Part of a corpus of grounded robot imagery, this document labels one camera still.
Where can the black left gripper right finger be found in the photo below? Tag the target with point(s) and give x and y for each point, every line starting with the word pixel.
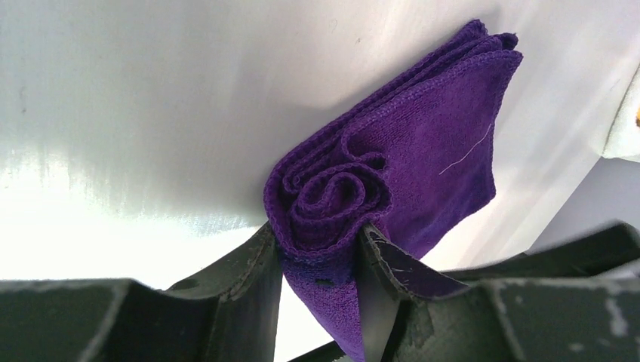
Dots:
pixel 411 312

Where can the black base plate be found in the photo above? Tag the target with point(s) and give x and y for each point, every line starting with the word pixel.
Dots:
pixel 329 352

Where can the purple towel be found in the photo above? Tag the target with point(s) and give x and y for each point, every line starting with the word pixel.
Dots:
pixel 413 159

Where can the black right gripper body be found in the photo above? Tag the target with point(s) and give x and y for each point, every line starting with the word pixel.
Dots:
pixel 586 256

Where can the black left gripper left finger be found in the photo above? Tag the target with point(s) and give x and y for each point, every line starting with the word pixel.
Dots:
pixel 228 311

